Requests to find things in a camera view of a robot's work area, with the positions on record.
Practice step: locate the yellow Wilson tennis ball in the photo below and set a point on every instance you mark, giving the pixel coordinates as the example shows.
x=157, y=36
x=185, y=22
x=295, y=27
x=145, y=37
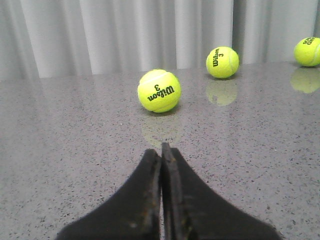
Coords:
x=222, y=62

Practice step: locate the grey pleated curtain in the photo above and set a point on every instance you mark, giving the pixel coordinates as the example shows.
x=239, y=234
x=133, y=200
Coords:
x=60, y=38

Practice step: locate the middle yellow tennis ball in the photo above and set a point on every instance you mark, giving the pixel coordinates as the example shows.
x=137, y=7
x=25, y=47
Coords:
x=307, y=52

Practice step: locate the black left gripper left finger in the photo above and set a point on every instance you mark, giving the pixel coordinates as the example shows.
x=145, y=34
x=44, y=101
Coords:
x=132, y=213

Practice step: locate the far-left yellow tennis ball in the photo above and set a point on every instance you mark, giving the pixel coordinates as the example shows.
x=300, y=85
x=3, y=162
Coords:
x=159, y=91

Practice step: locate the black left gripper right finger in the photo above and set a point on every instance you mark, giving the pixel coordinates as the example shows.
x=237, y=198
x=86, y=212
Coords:
x=193, y=211

